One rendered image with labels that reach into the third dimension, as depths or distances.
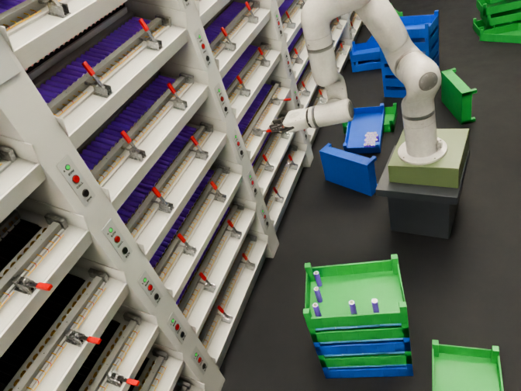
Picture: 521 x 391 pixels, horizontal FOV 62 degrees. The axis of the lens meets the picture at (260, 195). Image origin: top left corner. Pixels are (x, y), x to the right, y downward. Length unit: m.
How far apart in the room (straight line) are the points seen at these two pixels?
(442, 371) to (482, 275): 0.44
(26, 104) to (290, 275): 1.35
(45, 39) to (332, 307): 1.08
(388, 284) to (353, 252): 0.56
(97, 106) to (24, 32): 0.22
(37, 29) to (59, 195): 0.35
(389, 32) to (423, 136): 0.44
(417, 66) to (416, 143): 0.34
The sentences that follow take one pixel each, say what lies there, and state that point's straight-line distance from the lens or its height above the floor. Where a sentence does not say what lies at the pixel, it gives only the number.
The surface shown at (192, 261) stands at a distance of 1.46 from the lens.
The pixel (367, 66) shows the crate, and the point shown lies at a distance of 3.46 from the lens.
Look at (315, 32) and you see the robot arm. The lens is 1.49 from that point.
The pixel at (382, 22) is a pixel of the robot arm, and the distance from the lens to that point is 1.55.
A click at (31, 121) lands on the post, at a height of 1.19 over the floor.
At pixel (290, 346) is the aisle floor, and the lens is 1.78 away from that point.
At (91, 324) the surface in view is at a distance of 1.18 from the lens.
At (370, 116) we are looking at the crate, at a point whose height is 0.09.
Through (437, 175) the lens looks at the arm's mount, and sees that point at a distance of 1.82.
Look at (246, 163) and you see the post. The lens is 1.77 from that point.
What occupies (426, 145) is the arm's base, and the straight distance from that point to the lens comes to 1.81.
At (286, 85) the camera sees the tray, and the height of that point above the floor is 0.53.
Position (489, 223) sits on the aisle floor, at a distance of 2.11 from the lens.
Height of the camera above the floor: 1.49
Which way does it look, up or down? 38 degrees down
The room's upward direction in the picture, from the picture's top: 20 degrees counter-clockwise
